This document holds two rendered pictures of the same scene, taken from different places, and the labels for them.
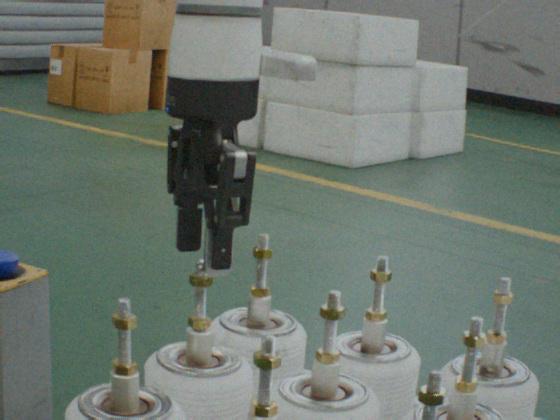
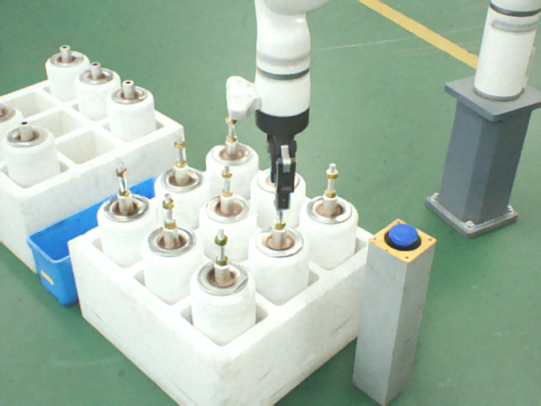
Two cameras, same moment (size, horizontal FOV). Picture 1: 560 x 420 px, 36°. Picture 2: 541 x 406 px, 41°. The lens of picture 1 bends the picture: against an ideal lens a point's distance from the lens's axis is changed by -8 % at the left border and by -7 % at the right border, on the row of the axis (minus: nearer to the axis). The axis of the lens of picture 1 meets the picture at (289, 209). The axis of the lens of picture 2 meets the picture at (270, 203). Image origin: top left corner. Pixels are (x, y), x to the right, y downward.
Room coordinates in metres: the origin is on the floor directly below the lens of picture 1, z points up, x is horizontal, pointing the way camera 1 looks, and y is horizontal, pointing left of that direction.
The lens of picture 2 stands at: (1.54, 0.37, 0.97)
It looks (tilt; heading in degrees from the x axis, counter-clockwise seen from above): 36 degrees down; 201
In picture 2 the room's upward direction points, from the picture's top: 1 degrees clockwise
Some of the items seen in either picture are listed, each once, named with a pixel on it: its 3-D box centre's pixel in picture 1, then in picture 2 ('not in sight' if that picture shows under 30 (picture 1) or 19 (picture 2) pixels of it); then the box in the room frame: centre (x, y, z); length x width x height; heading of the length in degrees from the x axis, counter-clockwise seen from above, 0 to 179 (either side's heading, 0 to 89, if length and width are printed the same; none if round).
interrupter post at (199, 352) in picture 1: (198, 346); (278, 235); (0.72, 0.07, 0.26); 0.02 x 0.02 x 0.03
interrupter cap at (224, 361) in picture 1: (198, 360); (278, 242); (0.72, 0.07, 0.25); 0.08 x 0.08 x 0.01
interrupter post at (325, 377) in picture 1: (325, 378); (227, 202); (0.67, -0.04, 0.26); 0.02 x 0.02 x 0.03
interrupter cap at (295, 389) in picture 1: (323, 391); (228, 209); (0.67, -0.04, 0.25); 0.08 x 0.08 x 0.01
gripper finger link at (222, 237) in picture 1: (225, 240); not in sight; (0.68, 0.05, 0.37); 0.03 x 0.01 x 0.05; 27
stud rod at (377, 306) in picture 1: (378, 296); (169, 214); (0.78, -0.09, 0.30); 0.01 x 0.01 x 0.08; 89
